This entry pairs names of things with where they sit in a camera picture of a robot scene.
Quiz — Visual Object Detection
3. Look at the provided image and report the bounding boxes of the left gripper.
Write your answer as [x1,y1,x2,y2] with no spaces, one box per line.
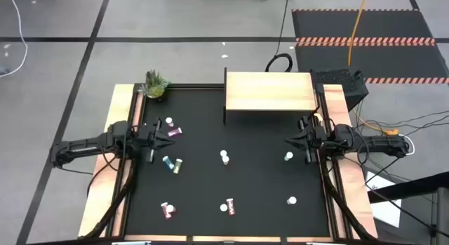
[135,119,175,164]

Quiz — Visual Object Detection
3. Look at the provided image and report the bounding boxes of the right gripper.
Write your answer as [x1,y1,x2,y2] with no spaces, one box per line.
[283,117,334,164]

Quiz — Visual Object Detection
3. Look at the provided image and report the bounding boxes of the wooden shelf black legs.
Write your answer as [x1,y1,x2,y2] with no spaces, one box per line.
[222,67,321,126]

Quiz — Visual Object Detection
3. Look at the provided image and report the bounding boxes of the light wooden side board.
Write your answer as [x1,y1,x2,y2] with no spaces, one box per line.
[77,84,145,238]
[321,84,379,239]

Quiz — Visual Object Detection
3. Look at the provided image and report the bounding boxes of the potted succulent plant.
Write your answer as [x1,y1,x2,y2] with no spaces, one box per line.
[138,69,172,100]

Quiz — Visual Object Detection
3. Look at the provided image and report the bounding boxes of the black perforated computer case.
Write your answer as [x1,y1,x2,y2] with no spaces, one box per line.
[310,67,370,112]

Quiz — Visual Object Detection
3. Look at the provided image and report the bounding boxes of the white paper sheet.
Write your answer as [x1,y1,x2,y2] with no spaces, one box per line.
[364,171,403,228]

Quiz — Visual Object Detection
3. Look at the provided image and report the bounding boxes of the black beam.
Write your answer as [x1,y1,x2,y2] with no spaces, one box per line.
[366,171,449,204]

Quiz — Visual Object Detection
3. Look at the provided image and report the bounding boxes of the black hazard-striped floor mat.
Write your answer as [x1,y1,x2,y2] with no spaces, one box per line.
[291,8,449,85]

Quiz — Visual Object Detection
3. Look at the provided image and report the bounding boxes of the black aluminium table frame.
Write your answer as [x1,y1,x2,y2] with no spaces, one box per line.
[119,82,340,239]

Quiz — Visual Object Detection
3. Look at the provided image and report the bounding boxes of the black diagonal frame strut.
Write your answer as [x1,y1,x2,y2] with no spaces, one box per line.
[82,160,138,239]
[321,160,378,241]

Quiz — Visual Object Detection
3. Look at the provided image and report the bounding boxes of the black coiled cable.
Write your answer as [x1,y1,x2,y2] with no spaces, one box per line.
[264,0,294,73]

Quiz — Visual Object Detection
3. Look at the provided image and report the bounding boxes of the white power cable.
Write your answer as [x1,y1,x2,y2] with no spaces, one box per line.
[401,133,416,157]

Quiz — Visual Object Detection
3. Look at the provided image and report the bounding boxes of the thin black cable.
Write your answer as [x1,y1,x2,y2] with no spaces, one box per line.
[377,110,449,128]
[366,187,439,237]

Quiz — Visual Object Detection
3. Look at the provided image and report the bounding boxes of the orange extension cable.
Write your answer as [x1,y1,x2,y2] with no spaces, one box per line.
[347,0,401,136]

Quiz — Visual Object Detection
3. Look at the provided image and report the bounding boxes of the grey post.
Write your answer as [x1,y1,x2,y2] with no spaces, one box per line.
[436,187,449,245]

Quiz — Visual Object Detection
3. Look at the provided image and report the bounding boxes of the white floor cable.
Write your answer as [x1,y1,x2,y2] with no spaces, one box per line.
[0,0,29,79]

